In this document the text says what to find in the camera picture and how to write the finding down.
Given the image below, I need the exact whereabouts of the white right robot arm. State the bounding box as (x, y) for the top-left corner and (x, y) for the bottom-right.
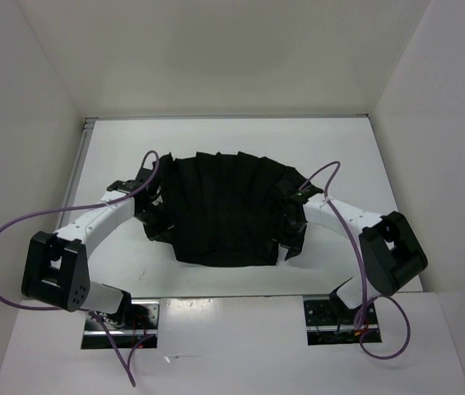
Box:
(274, 181), (428, 323)

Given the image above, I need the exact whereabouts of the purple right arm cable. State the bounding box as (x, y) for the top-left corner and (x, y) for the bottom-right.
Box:
(304, 161), (412, 361)

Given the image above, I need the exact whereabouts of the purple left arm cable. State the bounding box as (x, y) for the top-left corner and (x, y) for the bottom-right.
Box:
(0, 151), (161, 388)

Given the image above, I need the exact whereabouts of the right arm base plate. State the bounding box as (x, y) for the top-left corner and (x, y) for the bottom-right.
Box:
(303, 295), (382, 346)

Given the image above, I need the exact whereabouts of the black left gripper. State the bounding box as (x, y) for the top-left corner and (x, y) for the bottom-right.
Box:
(134, 200), (175, 245)

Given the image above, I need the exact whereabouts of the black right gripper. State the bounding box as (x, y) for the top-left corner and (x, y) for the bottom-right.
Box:
(266, 211), (309, 259)

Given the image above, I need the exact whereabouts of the black pleated skirt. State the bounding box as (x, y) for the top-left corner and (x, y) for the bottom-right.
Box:
(158, 152), (305, 267)

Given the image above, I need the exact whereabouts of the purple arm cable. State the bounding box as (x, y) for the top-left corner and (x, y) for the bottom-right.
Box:
(304, 161), (412, 361)
(0, 151), (161, 388)

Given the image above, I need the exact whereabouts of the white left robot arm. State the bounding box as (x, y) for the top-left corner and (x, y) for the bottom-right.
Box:
(21, 164), (173, 329)

